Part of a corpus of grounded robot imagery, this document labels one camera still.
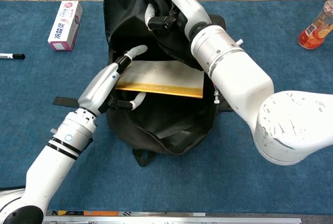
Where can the black marker pen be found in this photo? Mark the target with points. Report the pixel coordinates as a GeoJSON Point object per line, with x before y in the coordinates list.
{"type": "Point", "coordinates": [13, 56]}

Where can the white pink toothpaste box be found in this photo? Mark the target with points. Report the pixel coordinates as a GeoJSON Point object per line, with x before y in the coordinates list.
{"type": "Point", "coordinates": [65, 28]}

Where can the aluminium profile rail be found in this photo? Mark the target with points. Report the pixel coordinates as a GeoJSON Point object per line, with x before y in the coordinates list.
{"type": "Point", "coordinates": [166, 220]}

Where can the blue felt table cover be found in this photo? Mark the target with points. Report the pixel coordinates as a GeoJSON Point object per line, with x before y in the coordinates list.
{"type": "Point", "coordinates": [182, 187]}

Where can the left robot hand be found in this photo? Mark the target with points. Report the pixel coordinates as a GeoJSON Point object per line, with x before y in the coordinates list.
{"type": "Point", "coordinates": [99, 88]}

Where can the black fabric backpack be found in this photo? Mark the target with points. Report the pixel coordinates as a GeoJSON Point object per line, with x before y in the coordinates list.
{"type": "Point", "coordinates": [166, 127]}

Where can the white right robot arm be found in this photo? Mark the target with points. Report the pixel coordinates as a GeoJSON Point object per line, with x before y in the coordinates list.
{"type": "Point", "coordinates": [247, 86]}

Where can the white and yellow book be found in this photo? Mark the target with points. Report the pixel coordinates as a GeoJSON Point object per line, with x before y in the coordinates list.
{"type": "Point", "coordinates": [166, 78]}

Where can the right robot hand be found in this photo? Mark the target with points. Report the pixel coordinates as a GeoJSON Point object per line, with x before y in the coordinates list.
{"type": "Point", "coordinates": [190, 10]}

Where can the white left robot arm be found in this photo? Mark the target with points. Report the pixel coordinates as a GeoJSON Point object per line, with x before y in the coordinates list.
{"type": "Point", "coordinates": [52, 166]}

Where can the colourful printed label strip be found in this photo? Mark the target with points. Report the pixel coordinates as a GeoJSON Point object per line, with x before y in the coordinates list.
{"type": "Point", "coordinates": [104, 213]}

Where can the orange drink bottle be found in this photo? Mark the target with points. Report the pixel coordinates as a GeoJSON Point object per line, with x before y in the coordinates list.
{"type": "Point", "coordinates": [316, 31]}

